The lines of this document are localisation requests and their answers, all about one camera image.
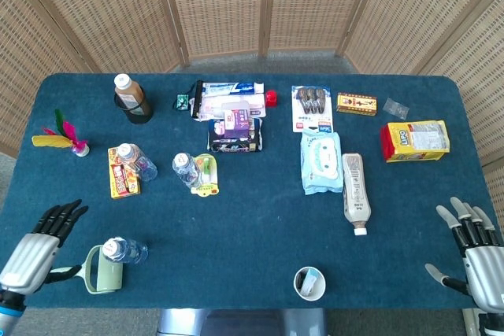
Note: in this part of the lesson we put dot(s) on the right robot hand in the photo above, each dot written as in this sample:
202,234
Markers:
482,269

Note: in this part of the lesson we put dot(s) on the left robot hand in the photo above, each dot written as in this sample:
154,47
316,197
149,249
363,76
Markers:
27,257

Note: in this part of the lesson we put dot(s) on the clear Ganten water bottle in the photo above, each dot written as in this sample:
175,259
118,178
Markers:
136,159
126,251
187,170

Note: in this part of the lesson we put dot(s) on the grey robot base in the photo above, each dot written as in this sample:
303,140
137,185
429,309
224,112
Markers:
244,324

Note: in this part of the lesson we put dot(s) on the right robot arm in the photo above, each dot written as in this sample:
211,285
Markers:
492,324

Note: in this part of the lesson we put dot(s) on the yellow curry box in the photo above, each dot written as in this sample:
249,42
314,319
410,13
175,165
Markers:
122,188

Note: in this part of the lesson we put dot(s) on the colourful feather shuttlecock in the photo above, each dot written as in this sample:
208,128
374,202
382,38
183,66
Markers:
76,149

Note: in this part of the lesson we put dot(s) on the yellow red snack bag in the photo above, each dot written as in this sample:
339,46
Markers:
417,141

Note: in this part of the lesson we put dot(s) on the grey lying bottle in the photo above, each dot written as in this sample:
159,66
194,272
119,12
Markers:
356,194

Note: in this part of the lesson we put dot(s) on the white paper cup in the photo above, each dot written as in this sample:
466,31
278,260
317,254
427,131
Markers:
320,286

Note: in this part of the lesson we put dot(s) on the blue white sachet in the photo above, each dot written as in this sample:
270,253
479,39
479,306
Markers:
311,281

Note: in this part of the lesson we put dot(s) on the black mesh pen holder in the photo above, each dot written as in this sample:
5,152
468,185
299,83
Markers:
138,117

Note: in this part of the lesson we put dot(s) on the small clear plastic bag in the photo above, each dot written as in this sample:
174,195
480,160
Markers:
395,108

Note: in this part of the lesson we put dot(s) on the light blue wet wipes pack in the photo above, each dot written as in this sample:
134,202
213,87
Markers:
321,163

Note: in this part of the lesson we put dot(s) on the brown juice bottle white cap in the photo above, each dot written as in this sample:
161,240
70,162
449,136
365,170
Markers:
128,92

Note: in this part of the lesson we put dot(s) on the lip balm blister card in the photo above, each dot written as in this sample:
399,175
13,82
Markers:
209,180

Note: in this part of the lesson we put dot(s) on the small yellow red carton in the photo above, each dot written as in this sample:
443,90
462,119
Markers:
356,104

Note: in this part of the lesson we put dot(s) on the blue carpet table cover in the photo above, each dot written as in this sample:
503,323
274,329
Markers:
236,233

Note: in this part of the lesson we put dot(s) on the small green packet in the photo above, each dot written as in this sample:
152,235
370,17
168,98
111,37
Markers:
182,102

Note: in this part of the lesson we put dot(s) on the hair clips on white card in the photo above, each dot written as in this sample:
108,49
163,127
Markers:
311,117

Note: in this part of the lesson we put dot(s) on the black pouch slider bar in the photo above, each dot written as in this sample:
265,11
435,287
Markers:
196,100

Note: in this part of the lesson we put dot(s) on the black sanitary pad pack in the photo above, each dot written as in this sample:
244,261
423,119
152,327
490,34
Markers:
232,144

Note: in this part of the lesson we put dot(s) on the clear pink zip pouch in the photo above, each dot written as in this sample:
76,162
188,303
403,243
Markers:
212,107

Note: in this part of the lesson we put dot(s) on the purple small box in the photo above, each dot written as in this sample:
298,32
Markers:
236,123

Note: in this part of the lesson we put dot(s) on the white blue toothpaste box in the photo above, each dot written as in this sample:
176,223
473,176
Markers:
232,87

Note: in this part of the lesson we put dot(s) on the small red plastic block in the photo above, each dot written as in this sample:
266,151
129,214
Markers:
271,99

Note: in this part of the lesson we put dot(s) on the woven wicker folding screen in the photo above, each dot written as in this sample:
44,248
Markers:
216,5

